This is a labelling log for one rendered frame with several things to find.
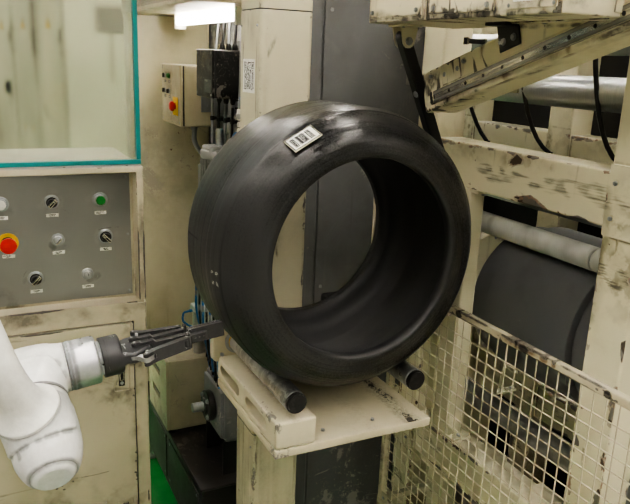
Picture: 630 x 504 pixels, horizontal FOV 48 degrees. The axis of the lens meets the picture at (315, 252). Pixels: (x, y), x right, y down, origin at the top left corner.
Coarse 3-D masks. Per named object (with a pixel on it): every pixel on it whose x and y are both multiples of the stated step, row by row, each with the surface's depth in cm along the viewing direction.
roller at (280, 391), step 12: (240, 348) 160; (252, 360) 154; (264, 372) 148; (264, 384) 148; (276, 384) 143; (288, 384) 141; (276, 396) 142; (288, 396) 138; (300, 396) 138; (288, 408) 138; (300, 408) 139
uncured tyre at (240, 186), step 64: (256, 128) 139; (320, 128) 129; (384, 128) 132; (256, 192) 126; (384, 192) 167; (448, 192) 141; (192, 256) 143; (256, 256) 127; (384, 256) 172; (448, 256) 146; (256, 320) 130; (320, 320) 168; (384, 320) 166; (320, 384) 144
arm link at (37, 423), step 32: (0, 320) 106; (0, 352) 103; (0, 384) 103; (32, 384) 107; (0, 416) 107; (32, 416) 107; (64, 416) 110; (32, 448) 106; (64, 448) 108; (32, 480) 106; (64, 480) 109
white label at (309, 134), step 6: (300, 132) 128; (306, 132) 127; (312, 132) 127; (318, 132) 126; (288, 138) 127; (294, 138) 127; (300, 138) 127; (306, 138) 126; (312, 138) 126; (288, 144) 126; (294, 144) 126; (300, 144) 125; (306, 144) 125; (294, 150) 125
